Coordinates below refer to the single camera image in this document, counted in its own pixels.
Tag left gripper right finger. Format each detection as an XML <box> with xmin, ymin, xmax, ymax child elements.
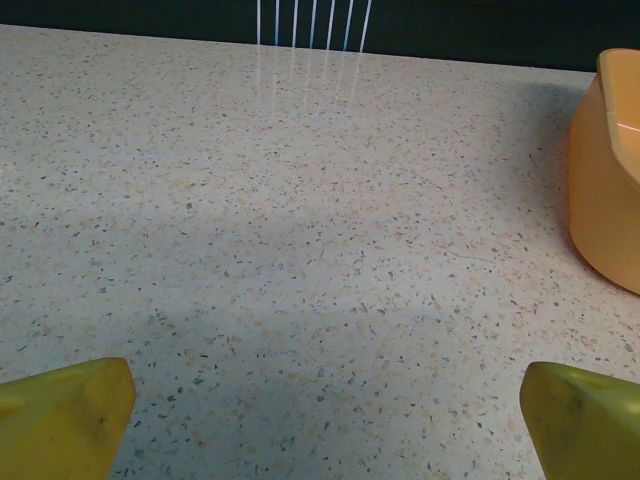
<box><xmin>519</xmin><ymin>361</ymin><xmax>640</xmax><ymax>480</ymax></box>

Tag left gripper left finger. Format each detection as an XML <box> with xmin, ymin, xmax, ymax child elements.
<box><xmin>0</xmin><ymin>356</ymin><xmax>138</xmax><ymax>480</ymax></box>

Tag orange plastic bin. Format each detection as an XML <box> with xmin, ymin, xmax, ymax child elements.
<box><xmin>567</xmin><ymin>47</ymin><xmax>640</xmax><ymax>296</ymax></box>

